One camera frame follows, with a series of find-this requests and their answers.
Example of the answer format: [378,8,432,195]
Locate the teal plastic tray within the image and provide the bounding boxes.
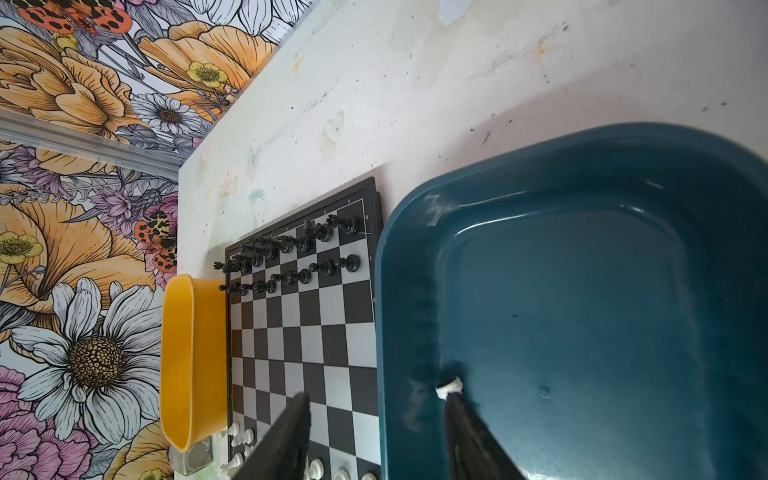
[374,123,767,479]

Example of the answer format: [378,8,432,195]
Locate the black white chessboard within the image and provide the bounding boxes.
[217,178,383,479]

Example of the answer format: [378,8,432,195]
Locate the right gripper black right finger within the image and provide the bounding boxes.
[443,393,524,480]

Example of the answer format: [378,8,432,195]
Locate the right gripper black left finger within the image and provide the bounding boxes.
[233,392,311,480]

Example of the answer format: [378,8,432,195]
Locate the yellow plastic tray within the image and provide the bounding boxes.
[159,275,228,452]

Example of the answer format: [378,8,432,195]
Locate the white chess piece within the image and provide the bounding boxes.
[435,376,464,401]

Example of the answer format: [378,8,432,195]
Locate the grey metal small box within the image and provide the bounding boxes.
[168,436,214,476]

